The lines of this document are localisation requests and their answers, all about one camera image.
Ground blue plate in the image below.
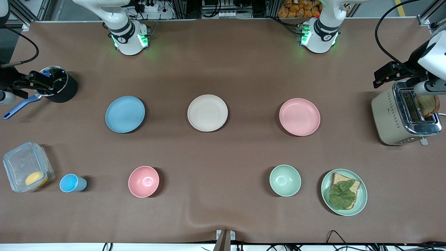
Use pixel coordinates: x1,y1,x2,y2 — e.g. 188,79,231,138
105,96,146,134

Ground pink plate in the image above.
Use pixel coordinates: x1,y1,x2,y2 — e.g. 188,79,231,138
279,98,321,137

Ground glass lid blue knob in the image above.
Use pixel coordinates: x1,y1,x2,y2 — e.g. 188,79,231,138
33,66,68,97

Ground beige chrome toaster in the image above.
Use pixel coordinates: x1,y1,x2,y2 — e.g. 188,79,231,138
371,81,443,146

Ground dark toast slice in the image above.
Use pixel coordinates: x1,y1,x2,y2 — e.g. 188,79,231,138
415,94,440,118

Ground clear plastic container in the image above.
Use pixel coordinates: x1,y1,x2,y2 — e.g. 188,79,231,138
3,142,55,193

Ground yellow round food piece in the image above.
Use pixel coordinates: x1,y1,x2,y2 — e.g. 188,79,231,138
25,171,48,189

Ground blue cup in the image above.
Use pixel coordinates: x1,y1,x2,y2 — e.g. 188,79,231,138
59,174,87,193

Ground orange packaged snacks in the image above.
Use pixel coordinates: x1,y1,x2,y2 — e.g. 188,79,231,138
278,0,322,18

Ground brown bread slice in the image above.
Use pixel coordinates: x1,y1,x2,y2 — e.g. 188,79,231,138
329,173,361,210

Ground green plate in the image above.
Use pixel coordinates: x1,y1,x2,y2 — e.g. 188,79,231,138
321,169,368,216

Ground green lettuce leaf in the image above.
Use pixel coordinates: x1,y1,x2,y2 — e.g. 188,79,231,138
329,179,357,210

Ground green bowl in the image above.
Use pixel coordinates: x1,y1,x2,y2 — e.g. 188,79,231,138
269,164,302,197

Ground pink bowl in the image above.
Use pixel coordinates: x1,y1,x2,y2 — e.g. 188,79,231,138
128,166,160,198

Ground beige plate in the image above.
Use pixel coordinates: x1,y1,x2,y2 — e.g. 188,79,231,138
187,94,229,132

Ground brown table cloth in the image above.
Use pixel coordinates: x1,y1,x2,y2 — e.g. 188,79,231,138
0,19,446,244

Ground black pot blue handle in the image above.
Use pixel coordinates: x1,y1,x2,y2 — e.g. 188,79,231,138
3,66,78,120

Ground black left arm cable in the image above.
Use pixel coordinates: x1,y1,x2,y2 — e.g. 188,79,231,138
375,0,431,68

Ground aluminium frame profile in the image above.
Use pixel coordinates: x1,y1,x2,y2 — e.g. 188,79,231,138
417,0,446,26
9,0,53,31

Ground black looped cable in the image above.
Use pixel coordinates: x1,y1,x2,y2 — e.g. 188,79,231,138
326,230,349,251

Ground metal table bracket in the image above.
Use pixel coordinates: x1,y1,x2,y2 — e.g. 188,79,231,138
216,229,236,251

